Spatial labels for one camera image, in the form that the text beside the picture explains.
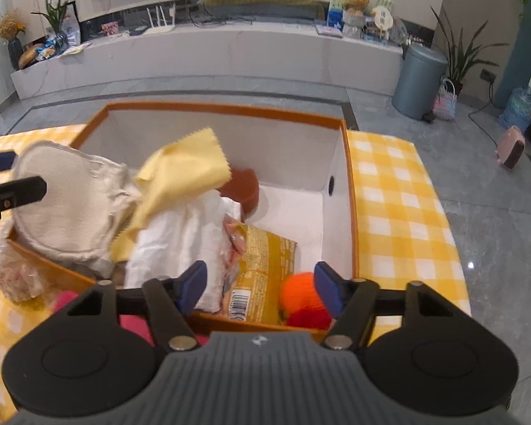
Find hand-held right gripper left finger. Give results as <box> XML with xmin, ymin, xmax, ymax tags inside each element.
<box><xmin>68</xmin><ymin>260</ymin><xmax>209</xmax><ymax>352</ymax></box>

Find clear bag with white crochet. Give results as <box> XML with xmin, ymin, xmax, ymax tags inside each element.
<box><xmin>0</xmin><ymin>230</ymin><xmax>63</xmax><ymax>304</ymax></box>

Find tall leafy floor plant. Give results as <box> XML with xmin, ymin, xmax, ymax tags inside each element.
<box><xmin>429</xmin><ymin>6</ymin><xmax>509</xmax><ymax>95</ymax></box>

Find yellow cloth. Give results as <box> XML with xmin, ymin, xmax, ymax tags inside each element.
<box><xmin>110</xmin><ymin>127</ymin><xmax>231</xmax><ymax>262</ymax></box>

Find brown teddy bear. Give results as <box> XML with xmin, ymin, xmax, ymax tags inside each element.
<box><xmin>341</xmin><ymin>0</ymin><xmax>373</xmax><ymax>39</ymax></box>

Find white router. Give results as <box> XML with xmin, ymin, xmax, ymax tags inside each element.
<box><xmin>137</xmin><ymin>4</ymin><xmax>178</xmax><ymax>36</ymax></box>

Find pastel woven bag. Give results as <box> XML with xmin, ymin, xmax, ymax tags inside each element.
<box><xmin>432</xmin><ymin>78</ymin><xmax>459</xmax><ymax>121</ymax></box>

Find paper sheet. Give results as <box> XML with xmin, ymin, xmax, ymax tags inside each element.
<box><xmin>59</xmin><ymin>41</ymin><xmax>92</xmax><ymax>56</ymax></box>

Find yellow snack packet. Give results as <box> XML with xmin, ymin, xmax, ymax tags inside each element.
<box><xmin>221</xmin><ymin>223</ymin><xmax>298</xmax><ymax>323</ymax></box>

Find white plastic bag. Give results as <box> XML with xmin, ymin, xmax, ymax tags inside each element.
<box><xmin>64</xmin><ymin>2</ymin><xmax>81</xmax><ymax>47</ymax></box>

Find yellow checked tablecloth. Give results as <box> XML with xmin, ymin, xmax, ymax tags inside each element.
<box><xmin>0</xmin><ymin>124</ymin><xmax>472</xmax><ymax>408</ymax></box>

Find brown felt item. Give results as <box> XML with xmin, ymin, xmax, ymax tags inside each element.
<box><xmin>216</xmin><ymin>167</ymin><xmax>261</xmax><ymax>223</ymax></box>

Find orange cardboard box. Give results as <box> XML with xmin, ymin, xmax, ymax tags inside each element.
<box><xmin>6</xmin><ymin>102</ymin><xmax>359</xmax><ymax>344</ymax></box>

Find clear plastic bag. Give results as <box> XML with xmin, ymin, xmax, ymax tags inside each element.
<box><xmin>392</xmin><ymin>17</ymin><xmax>410</xmax><ymax>46</ymax></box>

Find blue water bottle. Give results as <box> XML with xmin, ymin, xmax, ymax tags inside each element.
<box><xmin>498</xmin><ymin>73</ymin><xmax>531</xmax><ymax>134</ymax></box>

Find orange and red knitted item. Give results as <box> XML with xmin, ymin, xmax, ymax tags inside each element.
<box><xmin>278</xmin><ymin>271</ymin><xmax>337</xmax><ymax>331</ymax></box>

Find round cream fabric pad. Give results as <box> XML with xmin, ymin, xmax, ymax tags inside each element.
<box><xmin>11</xmin><ymin>140</ymin><xmax>141</xmax><ymax>276</ymax></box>

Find white lace cloth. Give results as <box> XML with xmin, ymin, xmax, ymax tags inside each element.
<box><xmin>126</xmin><ymin>190</ymin><xmax>244</xmax><ymax>313</ymax></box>

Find snack bags pile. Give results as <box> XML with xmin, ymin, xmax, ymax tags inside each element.
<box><xmin>18</xmin><ymin>35</ymin><xmax>68</xmax><ymax>70</ymax></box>

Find black floor cable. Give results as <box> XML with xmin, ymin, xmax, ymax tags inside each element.
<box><xmin>468</xmin><ymin>93</ymin><xmax>510</xmax><ymax>143</ymax></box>

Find green plant in vase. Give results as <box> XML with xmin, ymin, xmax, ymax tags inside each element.
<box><xmin>31</xmin><ymin>0</ymin><xmax>79</xmax><ymax>50</ymax></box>

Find pink snack packet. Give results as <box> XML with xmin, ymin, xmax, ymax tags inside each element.
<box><xmin>222</xmin><ymin>215</ymin><xmax>251</xmax><ymax>258</ymax></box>

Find dried flowers in dark vase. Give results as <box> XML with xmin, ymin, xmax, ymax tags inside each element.
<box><xmin>0</xmin><ymin>11</ymin><xmax>28</xmax><ymax>72</ymax></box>

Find grey trash can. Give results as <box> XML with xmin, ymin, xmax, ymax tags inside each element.
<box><xmin>392</xmin><ymin>44</ymin><xmax>449</xmax><ymax>120</ymax></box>

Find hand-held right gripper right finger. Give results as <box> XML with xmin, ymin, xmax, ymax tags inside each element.
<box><xmin>313</xmin><ymin>261</ymin><xmax>452</xmax><ymax>350</ymax></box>

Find pink heater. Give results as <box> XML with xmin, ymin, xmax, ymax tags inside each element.
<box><xmin>496</xmin><ymin>126</ymin><xmax>527</xmax><ymax>170</ymax></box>

